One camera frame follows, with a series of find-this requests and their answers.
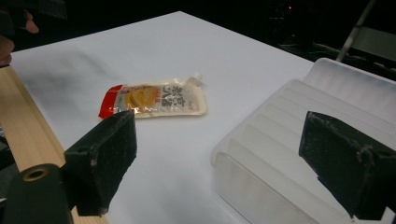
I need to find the light wooden board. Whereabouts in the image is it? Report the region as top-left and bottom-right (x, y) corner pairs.
(0, 64), (110, 224)

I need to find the cream and red sauce pouch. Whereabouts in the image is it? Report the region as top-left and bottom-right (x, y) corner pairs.
(98, 74), (208, 119)

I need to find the translucent white plastic container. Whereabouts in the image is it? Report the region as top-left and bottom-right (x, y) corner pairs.
(210, 57), (396, 224)

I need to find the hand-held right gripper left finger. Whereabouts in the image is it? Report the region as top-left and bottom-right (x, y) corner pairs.
(64, 109), (138, 217)

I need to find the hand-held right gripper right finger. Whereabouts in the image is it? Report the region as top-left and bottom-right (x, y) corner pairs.
(298, 110), (396, 221)

